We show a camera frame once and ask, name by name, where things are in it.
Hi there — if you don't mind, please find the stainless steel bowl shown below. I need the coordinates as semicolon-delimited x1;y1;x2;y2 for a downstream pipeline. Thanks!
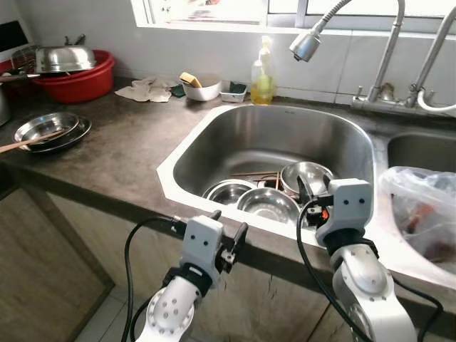
203;179;257;207
237;187;301;225
279;161;336;200

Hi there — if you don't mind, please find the black kitchen appliance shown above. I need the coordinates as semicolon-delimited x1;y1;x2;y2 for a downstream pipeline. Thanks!
0;20;31;56

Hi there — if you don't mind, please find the wooden chopsticks pair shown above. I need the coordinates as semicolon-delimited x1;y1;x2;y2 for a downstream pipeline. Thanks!
232;171;282;190
0;130;68;154

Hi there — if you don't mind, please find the large stainless steel sink basin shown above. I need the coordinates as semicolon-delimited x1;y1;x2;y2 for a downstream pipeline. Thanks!
157;102;389;243

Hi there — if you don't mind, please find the clear plastic bag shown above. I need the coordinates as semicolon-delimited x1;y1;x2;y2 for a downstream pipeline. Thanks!
378;166;456;268

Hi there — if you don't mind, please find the yellow dish soap bottle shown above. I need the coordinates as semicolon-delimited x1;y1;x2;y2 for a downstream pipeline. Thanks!
249;36;277;106

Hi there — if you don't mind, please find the small white square dish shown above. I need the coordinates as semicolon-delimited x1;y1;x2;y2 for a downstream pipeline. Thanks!
219;81;249;103

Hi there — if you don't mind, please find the small stainless steel sink basin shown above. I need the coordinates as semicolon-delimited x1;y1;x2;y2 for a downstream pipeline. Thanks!
385;128;456;175

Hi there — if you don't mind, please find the white ceramic bowl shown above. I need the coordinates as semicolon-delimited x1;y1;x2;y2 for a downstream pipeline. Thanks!
182;73;223;102

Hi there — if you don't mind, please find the yellow sponge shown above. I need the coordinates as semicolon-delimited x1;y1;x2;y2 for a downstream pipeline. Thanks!
179;71;204;89

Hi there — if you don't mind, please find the beige dish cloth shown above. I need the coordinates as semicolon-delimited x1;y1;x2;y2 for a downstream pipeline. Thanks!
115;76;175;104

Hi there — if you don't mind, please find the stainless steel plate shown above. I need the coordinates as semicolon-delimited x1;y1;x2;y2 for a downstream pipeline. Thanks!
28;118;92;154
14;112;81;147

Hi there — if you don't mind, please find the steel gooseneck spray faucet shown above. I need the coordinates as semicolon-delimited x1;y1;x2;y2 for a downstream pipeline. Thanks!
289;0;407;109

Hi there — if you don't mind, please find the plain steel faucet pipe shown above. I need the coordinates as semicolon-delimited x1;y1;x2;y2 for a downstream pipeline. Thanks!
406;6;456;109

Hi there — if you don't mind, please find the red plastic basin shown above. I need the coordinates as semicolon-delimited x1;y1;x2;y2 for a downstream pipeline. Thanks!
30;50;116;105

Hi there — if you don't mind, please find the upturned stainless steel basin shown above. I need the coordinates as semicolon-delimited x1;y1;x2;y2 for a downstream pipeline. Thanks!
32;45;98;74

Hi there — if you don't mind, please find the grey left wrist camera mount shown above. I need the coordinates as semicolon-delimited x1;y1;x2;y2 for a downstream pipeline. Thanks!
180;214;226;270

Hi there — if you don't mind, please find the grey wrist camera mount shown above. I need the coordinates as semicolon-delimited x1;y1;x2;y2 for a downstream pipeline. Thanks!
315;179;374;247
180;214;226;270

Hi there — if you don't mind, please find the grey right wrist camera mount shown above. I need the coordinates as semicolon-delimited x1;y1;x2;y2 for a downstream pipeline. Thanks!
315;179;374;247

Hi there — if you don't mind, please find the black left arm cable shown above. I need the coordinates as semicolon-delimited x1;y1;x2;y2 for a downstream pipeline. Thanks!
121;216;187;342

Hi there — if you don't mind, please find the white water hose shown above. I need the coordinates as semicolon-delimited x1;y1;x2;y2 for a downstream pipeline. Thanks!
417;89;456;116

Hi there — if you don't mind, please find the white window frame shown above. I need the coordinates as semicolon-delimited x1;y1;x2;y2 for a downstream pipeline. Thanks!
132;0;456;33

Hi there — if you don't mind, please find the black utensil handle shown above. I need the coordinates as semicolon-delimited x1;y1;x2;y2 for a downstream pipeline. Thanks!
64;33;86;48

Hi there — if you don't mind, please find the metal wire strainer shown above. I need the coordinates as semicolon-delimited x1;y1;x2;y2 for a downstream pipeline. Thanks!
9;44;38;73

